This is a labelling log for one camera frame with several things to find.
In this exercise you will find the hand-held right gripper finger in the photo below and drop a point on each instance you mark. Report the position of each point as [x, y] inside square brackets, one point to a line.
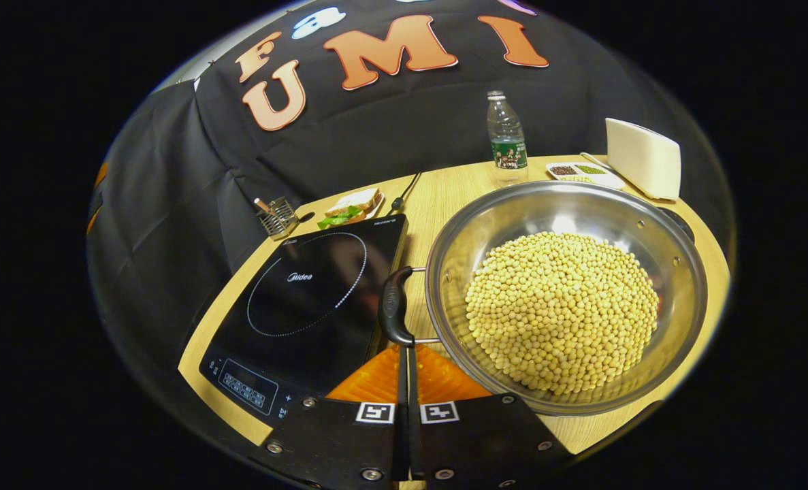
[401, 435]
[415, 435]

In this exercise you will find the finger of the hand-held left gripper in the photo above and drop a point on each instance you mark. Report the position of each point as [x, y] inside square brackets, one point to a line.
[100, 174]
[93, 221]

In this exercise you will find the black induction cooktop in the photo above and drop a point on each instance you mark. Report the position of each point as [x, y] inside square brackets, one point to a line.
[308, 286]

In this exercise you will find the pile of soybeans in pot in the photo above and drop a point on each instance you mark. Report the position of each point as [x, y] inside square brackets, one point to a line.
[560, 313]

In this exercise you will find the sandwich with lettuce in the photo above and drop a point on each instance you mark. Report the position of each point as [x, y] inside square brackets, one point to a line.
[349, 204]

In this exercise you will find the black backdrop cloth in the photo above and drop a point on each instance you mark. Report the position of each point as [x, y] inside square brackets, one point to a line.
[376, 136]

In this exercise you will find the small heap of yellow soybeans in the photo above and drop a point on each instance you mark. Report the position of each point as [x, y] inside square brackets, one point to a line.
[575, 179]

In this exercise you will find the small heap of red beans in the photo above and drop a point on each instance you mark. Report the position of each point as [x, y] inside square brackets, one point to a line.
[563, 170]

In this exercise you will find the clear plastic water bottle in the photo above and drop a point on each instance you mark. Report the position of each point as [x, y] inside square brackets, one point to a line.
[507, 136]

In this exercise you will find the white divided dish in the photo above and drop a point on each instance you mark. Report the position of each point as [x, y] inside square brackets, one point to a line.
[604, 180]

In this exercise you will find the small heap of green beans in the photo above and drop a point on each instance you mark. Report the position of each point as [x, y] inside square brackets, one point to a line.
[591, 169]

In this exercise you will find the white toaster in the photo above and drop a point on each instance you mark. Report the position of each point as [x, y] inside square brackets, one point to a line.
[642, 160]

